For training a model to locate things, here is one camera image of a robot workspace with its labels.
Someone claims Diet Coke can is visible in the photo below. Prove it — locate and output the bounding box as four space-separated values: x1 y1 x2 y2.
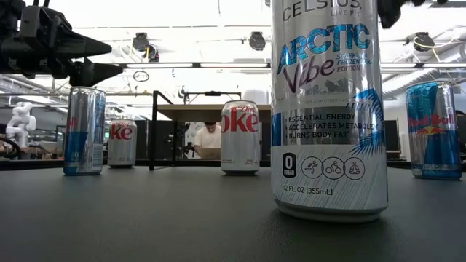
220 100 261 176
107 118 138 169

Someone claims black ceiling cable reel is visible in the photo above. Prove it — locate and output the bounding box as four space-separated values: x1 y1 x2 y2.
131 31 150 52
403 31 436 52
248 31 266 52

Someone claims person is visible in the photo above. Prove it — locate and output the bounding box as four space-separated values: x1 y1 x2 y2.
192 122 222 159

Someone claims black tripod device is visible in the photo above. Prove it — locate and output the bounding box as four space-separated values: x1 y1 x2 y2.
181 122 200 158

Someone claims blue Red Bull can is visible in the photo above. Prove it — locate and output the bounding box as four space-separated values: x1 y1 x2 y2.
405 81 463 181

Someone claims black table mat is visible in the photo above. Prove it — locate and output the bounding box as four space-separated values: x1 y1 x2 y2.
0 165 466 262

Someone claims black red ceiling device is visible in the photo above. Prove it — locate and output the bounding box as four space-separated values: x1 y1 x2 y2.
145 44 160 63

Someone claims Celsius Arctic Vibe can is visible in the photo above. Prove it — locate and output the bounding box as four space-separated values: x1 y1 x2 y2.
270 0 390 223

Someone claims black monitor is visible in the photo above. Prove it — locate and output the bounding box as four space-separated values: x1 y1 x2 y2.
384 119 400 152

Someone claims black cabinet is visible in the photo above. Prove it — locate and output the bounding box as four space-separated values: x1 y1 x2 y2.
135 119 190 160

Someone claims hanging black ring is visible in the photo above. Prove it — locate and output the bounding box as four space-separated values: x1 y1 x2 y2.
132 70 151 83

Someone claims black looped cable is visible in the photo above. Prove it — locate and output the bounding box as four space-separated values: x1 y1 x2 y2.
0 136 22 160

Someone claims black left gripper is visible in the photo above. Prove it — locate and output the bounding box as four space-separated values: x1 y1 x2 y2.
0 5 124 87

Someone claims slim silver Red Bull can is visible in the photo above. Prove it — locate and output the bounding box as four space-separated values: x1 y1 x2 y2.
63 86 107 177

